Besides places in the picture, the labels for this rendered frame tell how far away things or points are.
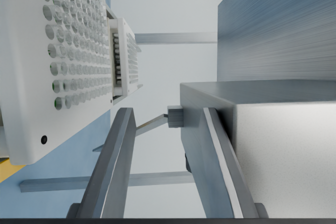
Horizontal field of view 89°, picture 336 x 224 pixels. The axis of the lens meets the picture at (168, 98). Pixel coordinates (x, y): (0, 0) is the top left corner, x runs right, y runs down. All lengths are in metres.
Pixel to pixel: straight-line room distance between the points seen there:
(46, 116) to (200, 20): 3.90
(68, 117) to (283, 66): 0.36
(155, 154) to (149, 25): 2.58
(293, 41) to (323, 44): 0.06
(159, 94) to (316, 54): 3.14
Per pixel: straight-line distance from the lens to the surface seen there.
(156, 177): 1.33
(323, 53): 0.33
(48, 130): 0.20
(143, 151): 3.41
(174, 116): 0.26
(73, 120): 0.24
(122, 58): 0.57
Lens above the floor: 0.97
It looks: 2 degrees up
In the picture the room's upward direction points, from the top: 88 degrees clockwise
